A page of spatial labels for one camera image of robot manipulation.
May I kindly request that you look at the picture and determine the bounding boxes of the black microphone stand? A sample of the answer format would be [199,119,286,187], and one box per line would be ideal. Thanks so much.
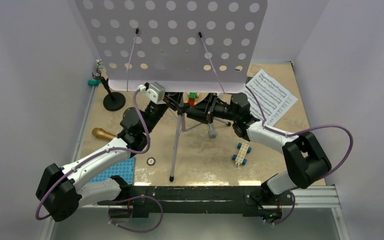
[92,68,126,112]

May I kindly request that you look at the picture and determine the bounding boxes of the poker chip near front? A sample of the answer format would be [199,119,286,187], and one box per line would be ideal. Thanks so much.
[146,157,156,166]

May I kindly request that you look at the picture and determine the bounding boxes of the red brick yellow wheels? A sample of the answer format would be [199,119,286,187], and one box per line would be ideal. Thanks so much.
[187,99,196,107]

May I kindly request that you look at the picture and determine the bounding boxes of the light blue building baseplate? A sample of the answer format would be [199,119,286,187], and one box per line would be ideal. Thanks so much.
[89,157,136,185]

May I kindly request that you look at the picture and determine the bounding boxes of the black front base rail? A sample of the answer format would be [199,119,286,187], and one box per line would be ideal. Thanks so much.
[98,186,293,218]

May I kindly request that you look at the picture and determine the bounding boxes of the green brick toy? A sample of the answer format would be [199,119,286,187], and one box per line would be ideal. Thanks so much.
[187,92,199,102]

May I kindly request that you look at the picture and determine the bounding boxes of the white sheet music pages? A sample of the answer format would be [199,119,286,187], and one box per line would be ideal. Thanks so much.
[243,69,298,126]

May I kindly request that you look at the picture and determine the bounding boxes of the teal clamp hook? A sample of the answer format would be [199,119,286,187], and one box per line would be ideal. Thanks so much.
[87,79,101,87]

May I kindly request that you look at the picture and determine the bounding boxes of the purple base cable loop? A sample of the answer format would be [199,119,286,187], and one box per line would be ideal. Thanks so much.
[107,195,164,233]

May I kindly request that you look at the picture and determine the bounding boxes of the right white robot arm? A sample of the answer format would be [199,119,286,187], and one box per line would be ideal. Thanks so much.
[185,93,332,204]

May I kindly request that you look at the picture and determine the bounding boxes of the gold microphone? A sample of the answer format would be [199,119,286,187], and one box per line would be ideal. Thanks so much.
[91,127,117,141]

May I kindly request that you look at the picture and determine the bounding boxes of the white brick car blue wheels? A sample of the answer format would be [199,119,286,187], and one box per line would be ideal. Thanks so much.
[232,142,252,166]

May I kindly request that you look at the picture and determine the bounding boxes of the red and grey brick hammer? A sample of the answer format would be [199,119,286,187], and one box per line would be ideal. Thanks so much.
[208,123,217,139]

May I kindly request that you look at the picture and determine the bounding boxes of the lilac music stand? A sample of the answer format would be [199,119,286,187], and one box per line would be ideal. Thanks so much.
[74,0,269,183]

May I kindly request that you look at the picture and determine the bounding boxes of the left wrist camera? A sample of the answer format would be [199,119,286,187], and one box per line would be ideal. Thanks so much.
[137,82,166,105]

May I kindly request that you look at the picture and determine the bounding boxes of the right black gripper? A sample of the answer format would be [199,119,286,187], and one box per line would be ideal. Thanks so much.
[185,92,238,125]

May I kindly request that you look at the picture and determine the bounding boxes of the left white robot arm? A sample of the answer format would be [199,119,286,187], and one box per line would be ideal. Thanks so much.
[35,92,176,222]

